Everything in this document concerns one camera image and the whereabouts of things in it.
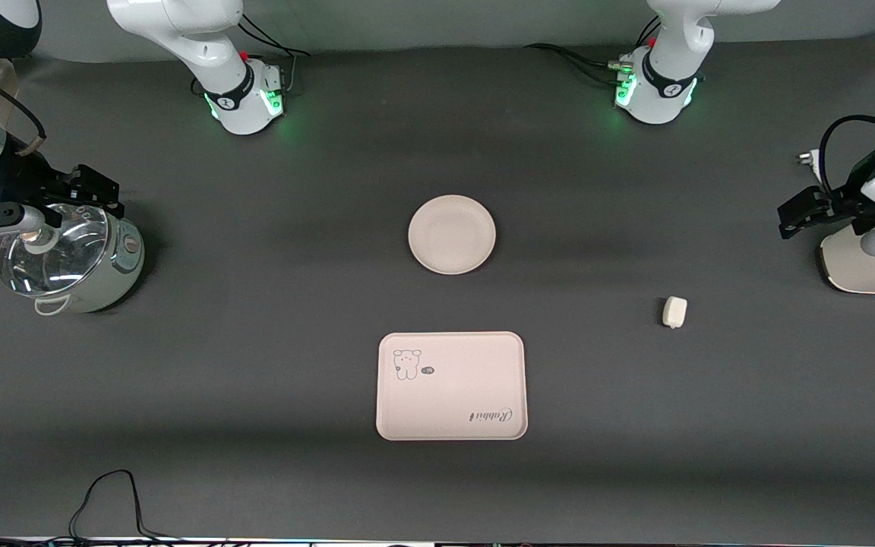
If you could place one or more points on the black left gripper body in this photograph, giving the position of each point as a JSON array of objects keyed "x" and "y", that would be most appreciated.
[{"x": 841, "y": 202}]

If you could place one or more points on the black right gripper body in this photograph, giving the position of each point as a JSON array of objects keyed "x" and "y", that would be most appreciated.
[{"x": 18, "y": 181}]

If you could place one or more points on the small white bun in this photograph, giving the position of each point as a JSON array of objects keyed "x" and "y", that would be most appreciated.
[{"x": 674, "y": 312}]

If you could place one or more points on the round cream plate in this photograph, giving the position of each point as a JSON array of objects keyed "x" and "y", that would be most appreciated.
[{"x": 452, "y": 234}]

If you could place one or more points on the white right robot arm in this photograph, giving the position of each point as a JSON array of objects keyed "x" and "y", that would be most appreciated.
[{"x": 234, "y": 91}]

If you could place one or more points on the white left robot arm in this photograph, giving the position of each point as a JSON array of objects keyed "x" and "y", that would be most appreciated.
[{"x": 665, "y": 87}]

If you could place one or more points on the cream rabbit print tray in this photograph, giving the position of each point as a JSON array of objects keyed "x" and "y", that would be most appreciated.
[{"x": 453, "y": 387}]

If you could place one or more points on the white power plug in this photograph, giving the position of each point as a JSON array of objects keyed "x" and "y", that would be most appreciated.
[{"x": 807, "y": 158}]

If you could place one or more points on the cream white appliance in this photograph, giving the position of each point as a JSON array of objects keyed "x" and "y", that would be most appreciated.
[{"x": 863, "y": 270}]

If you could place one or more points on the electric pot with glass lid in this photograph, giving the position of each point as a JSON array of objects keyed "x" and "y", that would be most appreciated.
[{"x": 103, "y": 277}]

